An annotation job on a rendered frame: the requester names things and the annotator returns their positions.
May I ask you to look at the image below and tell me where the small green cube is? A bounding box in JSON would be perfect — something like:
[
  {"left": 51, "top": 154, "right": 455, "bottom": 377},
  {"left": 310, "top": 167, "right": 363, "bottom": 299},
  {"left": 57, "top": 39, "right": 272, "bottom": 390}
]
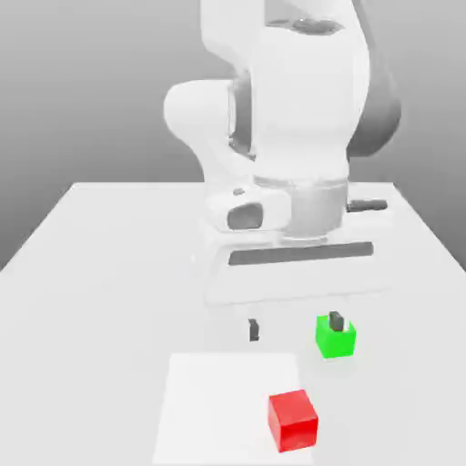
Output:
[{"left": 314, "top": 314, "right": 358, "bottom": 360}]

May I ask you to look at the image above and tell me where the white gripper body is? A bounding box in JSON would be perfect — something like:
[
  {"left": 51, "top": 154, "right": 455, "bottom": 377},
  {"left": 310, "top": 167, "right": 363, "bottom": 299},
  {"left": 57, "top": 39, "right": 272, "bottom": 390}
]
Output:
[{"left": 202, "top": 234, "right": 396, "bottom": 308}]

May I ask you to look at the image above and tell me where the small red cube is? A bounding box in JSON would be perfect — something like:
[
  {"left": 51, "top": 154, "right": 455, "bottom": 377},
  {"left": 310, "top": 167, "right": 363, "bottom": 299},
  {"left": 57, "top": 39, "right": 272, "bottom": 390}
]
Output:
[{"left": 268, "top": 389, "right": 319, "bottom": 454}]

